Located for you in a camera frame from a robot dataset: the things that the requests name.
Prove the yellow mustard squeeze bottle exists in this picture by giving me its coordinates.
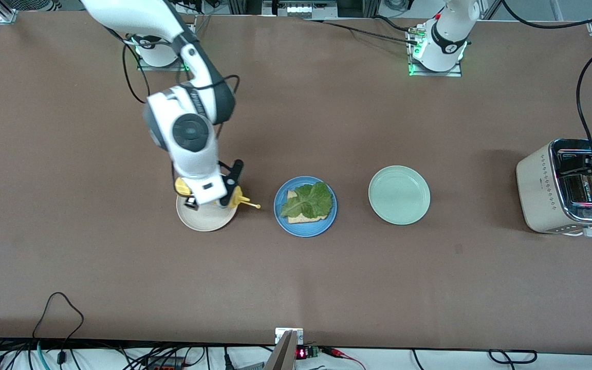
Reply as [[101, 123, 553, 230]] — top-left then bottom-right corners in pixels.
[[174, 176, 262, 210]]

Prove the square bread slice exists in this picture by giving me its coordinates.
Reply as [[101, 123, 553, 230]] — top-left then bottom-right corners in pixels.
[[286, 190, 328, 225]]

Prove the green lettuce leaf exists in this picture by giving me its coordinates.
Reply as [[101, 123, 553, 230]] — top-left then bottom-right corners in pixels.
[[280, 181, 334, 218]]

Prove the beige round plate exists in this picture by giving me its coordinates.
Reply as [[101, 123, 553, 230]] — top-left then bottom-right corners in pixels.
[[176, 193, 239, 232]]

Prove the blue round plate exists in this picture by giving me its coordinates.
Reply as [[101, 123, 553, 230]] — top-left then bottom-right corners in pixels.
[[273, 176, 338, 238]]

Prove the mint green round plate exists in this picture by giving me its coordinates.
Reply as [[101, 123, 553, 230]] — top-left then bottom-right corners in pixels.
[[368, 165, 431, 226]]

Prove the cream and chrome toaster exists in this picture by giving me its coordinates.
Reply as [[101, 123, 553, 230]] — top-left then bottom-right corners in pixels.
[[515, 138, 592, 236]]

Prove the orange power strip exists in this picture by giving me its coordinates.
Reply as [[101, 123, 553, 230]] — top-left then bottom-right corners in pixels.
[[144, 359, 186, 370]]

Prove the grey equipment box with lights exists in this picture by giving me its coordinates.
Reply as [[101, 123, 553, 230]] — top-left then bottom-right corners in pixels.
[[263, 0, 339, 19]]

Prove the white toaster power cord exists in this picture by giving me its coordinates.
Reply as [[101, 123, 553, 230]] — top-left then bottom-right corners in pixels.
[[558, 225, 592, 238]]

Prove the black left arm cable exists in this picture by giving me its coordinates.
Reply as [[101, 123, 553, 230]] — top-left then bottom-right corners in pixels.
[[502, 0, 592, 155]]

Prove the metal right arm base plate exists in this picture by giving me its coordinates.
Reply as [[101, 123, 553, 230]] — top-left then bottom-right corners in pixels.
[[137, 21, 190, 71]]

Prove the thin black looped cable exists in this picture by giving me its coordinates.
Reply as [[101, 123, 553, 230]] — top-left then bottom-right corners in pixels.
[[31, 292, 85, 370]]

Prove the grey metal camera bracket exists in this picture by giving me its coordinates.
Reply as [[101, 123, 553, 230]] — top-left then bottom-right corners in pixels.
[[274, 327, 305, 370]]

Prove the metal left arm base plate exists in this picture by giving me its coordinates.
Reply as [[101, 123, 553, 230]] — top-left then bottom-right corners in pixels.
[[408, 28, 463, 78]]

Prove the aluminium frame post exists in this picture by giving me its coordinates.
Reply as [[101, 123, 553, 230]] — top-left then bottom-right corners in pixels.
[[227, 0, 262, 16]]

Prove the red wire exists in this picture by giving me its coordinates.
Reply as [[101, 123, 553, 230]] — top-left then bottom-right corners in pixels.
[[322, 347, 366, 370]]

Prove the teal cable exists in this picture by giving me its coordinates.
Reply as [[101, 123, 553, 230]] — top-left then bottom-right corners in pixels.
[[36, 340, 51, 370]]

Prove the black coiled cable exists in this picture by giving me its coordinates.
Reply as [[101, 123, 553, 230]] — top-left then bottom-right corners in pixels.
[[489, 349, 538, 364]]

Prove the black cable across table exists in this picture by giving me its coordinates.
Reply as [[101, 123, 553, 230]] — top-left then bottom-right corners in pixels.
[[301, 18, 420, 46]]

